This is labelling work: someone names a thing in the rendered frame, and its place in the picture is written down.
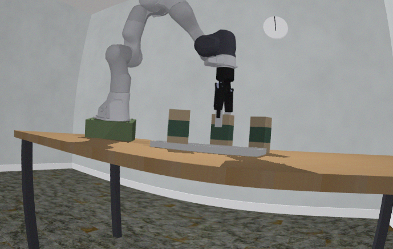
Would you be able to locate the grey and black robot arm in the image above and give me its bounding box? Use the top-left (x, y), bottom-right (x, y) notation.
top-left (94, 0), bottom-right (238, 122)

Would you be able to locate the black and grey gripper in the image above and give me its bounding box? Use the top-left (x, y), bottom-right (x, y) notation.
top-left (214, 67), bottom-right (234, 127)

